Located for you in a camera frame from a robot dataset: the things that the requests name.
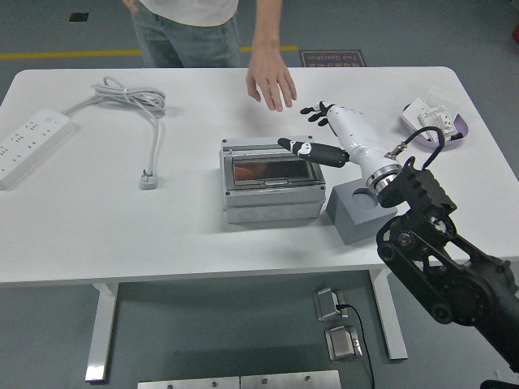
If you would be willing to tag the small black part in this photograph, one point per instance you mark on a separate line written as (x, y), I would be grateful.
(458, 136)

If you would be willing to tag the grey plastic enclosure box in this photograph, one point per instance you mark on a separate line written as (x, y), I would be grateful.
(267, 202)

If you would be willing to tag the dark floor sign sticker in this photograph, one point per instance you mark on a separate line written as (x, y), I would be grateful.
(332, 58)

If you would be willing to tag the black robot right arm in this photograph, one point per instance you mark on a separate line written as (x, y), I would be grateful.
(446, 283)

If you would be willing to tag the person's right hand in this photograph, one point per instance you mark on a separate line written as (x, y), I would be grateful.
(130, 5)

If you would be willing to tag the white power strip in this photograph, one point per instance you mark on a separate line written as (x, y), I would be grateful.
(28, 142)

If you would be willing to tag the person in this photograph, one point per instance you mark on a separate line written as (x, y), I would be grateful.
(190, 32)

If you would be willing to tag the grey block battery holder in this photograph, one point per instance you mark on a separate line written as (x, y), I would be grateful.
(357, 227)

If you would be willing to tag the metal base plate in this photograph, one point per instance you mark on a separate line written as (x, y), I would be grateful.
(186, 383)
(290, 381)

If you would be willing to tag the white socket module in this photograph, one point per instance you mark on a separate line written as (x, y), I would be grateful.
(436, 119)

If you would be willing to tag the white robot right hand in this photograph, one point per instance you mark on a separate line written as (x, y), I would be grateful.
(357, 133)

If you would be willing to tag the purple shallow tray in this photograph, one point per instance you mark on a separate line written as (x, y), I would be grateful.
(462, 129)

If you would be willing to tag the white table leg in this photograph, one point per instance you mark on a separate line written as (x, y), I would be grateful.
(391, 324)
(101, 332)

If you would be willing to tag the person's left hand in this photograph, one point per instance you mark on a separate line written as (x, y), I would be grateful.
(271, 77)

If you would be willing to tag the transparent hinged box lid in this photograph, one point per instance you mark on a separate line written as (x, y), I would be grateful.
(275, 182)

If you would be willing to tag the metal foot pedal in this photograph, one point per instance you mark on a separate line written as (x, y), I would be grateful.
(326, 304)
(342, 344)

